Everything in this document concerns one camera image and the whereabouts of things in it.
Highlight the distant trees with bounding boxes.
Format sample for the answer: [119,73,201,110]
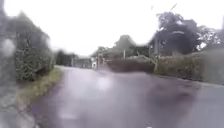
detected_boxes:
[90,34,151,60]

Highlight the wet grey asphalt road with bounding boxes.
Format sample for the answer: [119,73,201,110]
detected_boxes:
[29,65,224,128]

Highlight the dark building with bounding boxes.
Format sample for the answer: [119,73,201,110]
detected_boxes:
[148,19,201,58]

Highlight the low green hedge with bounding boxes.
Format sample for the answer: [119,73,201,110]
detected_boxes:
[105,50,224,86]

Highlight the large dark tree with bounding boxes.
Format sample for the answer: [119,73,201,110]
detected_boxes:
[156,11,224,53]

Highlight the grass verge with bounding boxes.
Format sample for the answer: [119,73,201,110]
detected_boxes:
[16,66,64,107]

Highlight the tall green hedge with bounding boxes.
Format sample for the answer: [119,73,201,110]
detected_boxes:
[0,11,56,83]

